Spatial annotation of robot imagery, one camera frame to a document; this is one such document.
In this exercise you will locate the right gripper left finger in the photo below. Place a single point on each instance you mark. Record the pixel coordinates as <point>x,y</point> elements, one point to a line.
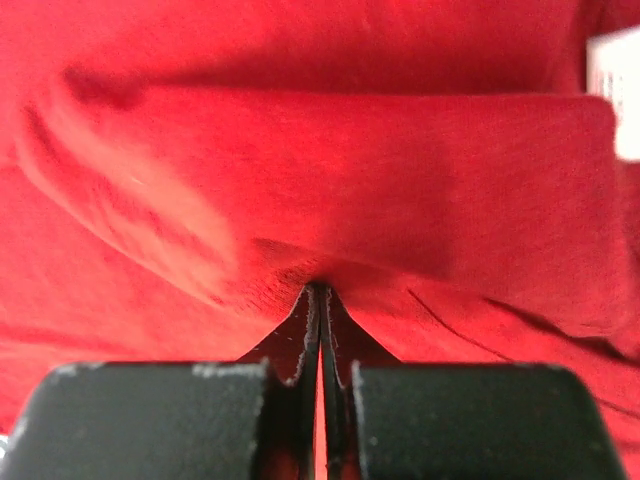
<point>252,418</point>

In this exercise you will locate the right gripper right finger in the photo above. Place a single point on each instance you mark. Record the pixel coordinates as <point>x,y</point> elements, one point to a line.
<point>386,419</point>

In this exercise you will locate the red t-shirt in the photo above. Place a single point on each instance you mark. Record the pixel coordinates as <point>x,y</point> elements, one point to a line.
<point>174,172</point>

